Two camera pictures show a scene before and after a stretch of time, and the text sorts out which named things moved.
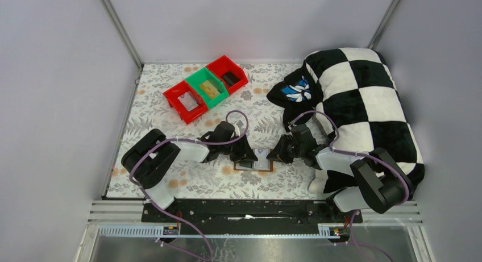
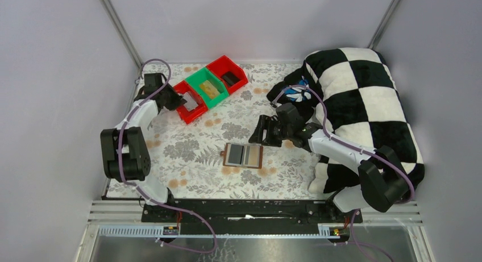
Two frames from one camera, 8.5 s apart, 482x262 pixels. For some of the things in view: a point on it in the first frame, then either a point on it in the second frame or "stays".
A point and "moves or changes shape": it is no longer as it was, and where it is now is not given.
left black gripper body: (238, 149) -> (175, 100)
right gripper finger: (283, 150) -> (261, 134)
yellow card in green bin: (208, 88) stays
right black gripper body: (287, 146) -> (266, 128)
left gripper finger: (237, 155) -> (175, 100)
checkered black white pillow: (362, 110) stays
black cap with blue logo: (298, 95) stays
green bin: (196, 80) stays
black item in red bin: (230, 79) stays
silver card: (187, 101) stays
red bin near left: (172, 95) stays
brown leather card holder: (263, 163) moves or changes shape
